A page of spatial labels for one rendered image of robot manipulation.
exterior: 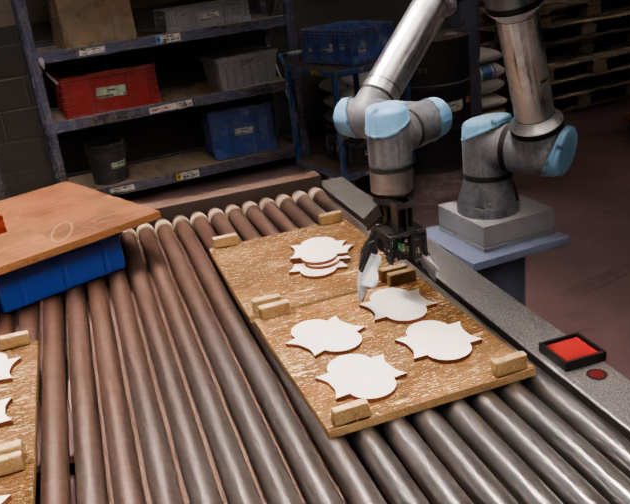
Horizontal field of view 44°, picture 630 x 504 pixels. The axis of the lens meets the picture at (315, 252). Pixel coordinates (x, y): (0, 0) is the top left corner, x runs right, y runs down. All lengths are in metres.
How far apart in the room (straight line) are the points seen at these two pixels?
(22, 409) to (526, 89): 1.15
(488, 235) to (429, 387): 0.70
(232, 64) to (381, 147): 4.49
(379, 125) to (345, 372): 0.41
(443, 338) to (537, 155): 0.59
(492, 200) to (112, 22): 4.11
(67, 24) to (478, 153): 4.05
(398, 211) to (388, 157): 0.10
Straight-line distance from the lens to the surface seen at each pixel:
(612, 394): 1.27
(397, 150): 1.32
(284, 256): 1.78
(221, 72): 5.74
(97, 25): 5.61
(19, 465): 1.24
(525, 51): 1.69
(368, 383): 1.24
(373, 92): 1.49
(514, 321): 1.47
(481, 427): 1.18
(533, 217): 1.93
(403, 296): 1.51
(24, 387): 1.46
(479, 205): 1.90
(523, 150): 1.80
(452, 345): 1.33
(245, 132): 5.88
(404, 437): 1.17
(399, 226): 1.34
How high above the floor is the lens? 1.60
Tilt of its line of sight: 22 degrees down
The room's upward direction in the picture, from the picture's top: 7 degrees counter-clockwise
